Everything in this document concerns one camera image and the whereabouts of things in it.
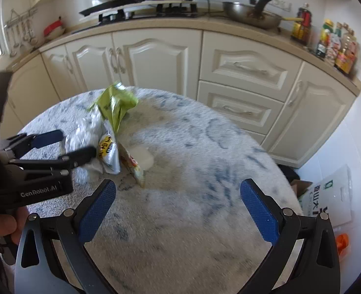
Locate crinkled clear plastic wrap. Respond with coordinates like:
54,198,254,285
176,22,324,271
65,108,104,184

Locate white yellow snack packet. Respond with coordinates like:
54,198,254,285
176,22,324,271
98,120,121,174

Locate red yellow snack packet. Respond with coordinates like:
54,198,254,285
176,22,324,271
117,141,145,188

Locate green snack bag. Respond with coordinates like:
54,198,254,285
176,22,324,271
89,82,139,134

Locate white plastic cup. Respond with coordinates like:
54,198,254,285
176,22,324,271
128,145,154,171

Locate cream kitchen cabinets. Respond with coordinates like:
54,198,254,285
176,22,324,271
0,18,361,168

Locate person's left hand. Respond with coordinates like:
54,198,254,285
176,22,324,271
0,206,29,245

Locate brown cardboard box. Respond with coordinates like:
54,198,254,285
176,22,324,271
290,179,313,198

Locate white rice sack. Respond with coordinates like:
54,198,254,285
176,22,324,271
299,165,352,228

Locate orange plastic bag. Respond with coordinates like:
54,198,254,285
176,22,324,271
336,234,350,256

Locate hanging utensil rack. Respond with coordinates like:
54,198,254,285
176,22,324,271
3,7,38,58

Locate red white bowl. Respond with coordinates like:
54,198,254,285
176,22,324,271
43,17,66,40

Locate black gas stove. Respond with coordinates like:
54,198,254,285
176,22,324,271
79,0,202,26

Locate cluster of condiment bottles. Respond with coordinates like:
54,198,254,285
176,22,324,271
316,19,359,77

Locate dark oil bottle red cap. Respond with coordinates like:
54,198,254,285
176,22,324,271
291,3,312,46

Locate steel wok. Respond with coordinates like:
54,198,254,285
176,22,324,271
222,0,303,30

